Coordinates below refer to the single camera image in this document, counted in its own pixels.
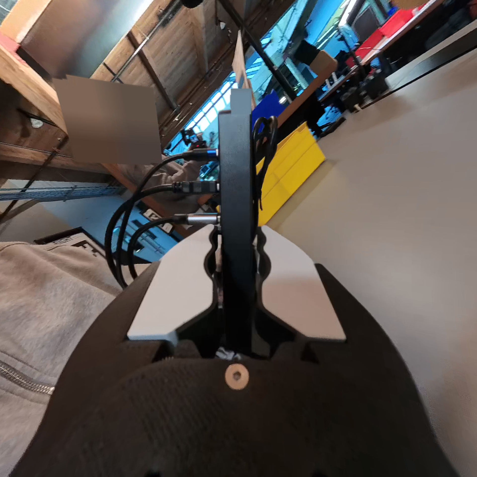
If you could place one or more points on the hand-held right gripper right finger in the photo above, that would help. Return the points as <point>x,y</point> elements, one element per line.
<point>298,294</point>

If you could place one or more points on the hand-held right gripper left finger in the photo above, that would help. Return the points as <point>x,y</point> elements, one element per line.
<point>175,290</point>

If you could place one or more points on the black usb hub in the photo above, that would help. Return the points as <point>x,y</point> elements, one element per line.
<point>236,186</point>

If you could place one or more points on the grey hoodie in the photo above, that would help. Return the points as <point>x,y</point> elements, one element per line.
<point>44,316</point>

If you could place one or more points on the yellow plastic bin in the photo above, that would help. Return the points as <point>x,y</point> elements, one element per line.
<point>294,167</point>

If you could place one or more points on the blue plastic bin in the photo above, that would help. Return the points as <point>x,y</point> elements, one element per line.
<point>268,106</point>

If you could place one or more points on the cardboard box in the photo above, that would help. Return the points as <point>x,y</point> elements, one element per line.
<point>323,63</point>

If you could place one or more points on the red plastic bin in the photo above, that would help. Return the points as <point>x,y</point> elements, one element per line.
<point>391,26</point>

